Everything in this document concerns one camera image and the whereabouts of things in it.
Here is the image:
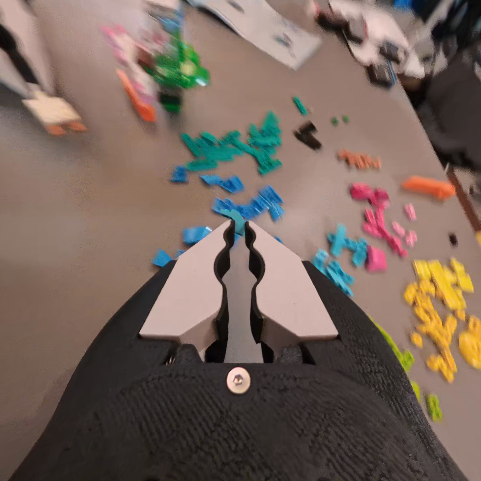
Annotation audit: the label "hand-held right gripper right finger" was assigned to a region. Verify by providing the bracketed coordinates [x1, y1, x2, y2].
[244, 221, 339, 359]

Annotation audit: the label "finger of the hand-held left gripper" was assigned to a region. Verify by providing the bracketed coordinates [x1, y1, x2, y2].
[0, 26, 39, 99]
[6, 0, 56, 93]

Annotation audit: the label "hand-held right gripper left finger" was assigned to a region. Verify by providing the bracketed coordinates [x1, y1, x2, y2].
[138, 219, 236, 362]

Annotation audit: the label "pile of light blue lego pieces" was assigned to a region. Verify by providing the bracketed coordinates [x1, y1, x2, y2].
[313, 223, 370, 298]

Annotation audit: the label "large magenta curved lego piece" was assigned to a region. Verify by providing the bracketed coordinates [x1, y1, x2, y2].
[366, 245, 388, 273]

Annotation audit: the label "pile of magenta lego pieces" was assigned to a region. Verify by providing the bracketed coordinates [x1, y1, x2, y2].
[349, 182, 409, 258]

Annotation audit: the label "pile of lime lego pieces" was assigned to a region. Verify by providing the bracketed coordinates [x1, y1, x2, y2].
[370, 316, 444, 424]

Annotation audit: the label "pile of light pink lego pieces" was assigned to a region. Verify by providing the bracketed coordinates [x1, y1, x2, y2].
[391, 203, 418, 247]

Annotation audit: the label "pile of yellow lego pieces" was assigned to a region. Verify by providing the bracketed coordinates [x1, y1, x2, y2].
[403, 257, 481, 384]

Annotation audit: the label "pink and green lego model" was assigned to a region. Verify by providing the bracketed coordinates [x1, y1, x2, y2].
[101, 9, 211, 113]

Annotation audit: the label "pile of teal lego pieces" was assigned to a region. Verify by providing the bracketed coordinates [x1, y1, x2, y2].
[180, 96, 310, 176]

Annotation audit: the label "pile of small orange lego pieces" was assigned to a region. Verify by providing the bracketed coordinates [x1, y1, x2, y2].
[337, 149, 382, 170]

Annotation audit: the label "pile of black lego pieces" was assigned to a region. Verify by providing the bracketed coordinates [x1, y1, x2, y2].
[292, 121, 323, 151]

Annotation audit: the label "lego instruction booklet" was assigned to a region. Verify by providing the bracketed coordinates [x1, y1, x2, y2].
[187, 0, 324, 71]

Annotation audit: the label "orange brick separator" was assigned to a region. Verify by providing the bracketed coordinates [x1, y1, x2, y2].
[116, 69, 157, 123]
[401, 174, 457, 201]

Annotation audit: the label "small dark box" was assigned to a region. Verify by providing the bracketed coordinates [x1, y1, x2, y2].
[368, 62, 397, 88]

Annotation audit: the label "dark chair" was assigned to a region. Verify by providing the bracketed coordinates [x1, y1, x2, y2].
[411, 45, 481, 171]

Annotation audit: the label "white crumpled bags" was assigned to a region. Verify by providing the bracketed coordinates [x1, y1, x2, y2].
[312, 0, 426, 80]

